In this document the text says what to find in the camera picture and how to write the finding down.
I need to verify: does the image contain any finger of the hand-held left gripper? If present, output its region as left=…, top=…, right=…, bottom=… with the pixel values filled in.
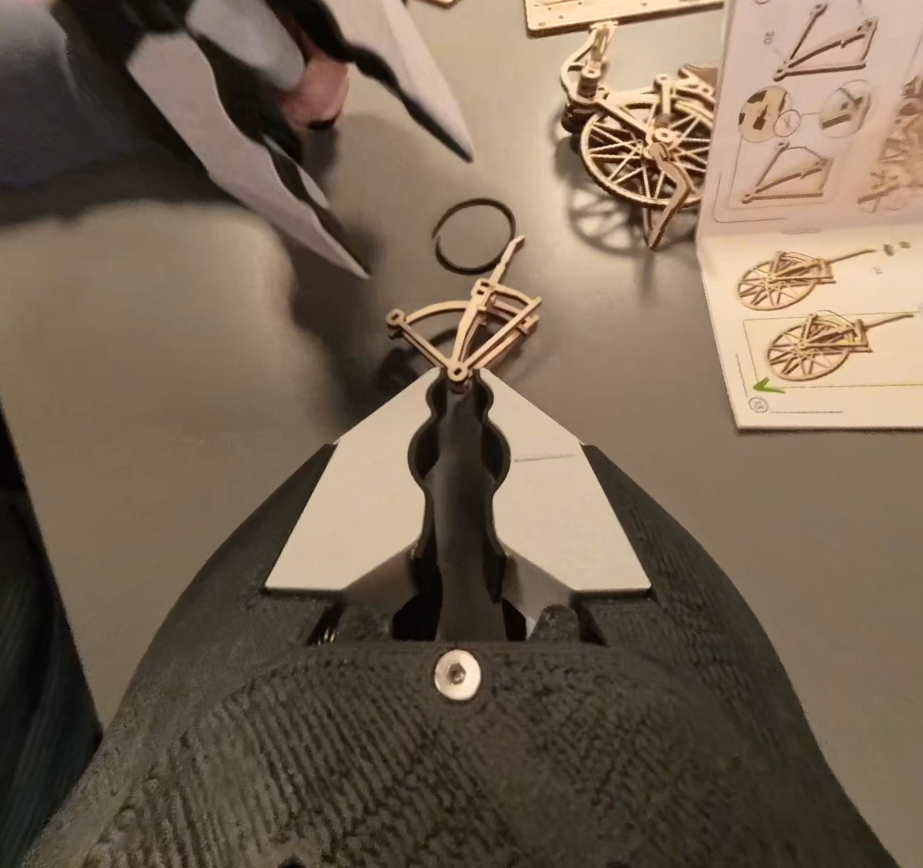
left=238, top=0, right=475, bottom=162
left=126, top=0, right=374, bottom=279

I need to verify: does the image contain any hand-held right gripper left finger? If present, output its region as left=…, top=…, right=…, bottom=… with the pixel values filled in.
left=264, top=369, right=442, bottom=592

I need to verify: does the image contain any wooden bicycle model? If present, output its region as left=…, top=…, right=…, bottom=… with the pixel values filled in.
left=561, top=20, right=722, bottom=252

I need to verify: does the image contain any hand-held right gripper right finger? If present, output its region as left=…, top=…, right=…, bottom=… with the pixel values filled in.
left=472, top=369, right=651, bottom=592

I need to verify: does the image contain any small wooden frame part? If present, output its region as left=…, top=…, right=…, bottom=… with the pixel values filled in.
left=386, top=235, right=544, bottom=386

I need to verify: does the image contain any person's left hand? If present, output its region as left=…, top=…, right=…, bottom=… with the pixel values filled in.
left=277, top=53, right=349, bottom=132

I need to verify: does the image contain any person's left forearm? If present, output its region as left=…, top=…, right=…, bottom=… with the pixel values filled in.
left=0, top=0, right=239, bottom=227

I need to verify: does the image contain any white instruction booklet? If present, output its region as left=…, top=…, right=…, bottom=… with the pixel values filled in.
left=696, top=0, right=923, bottom=432

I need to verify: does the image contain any black rubber ring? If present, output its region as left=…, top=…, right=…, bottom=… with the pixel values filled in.
left=433, top=199, right=517, bottom=275

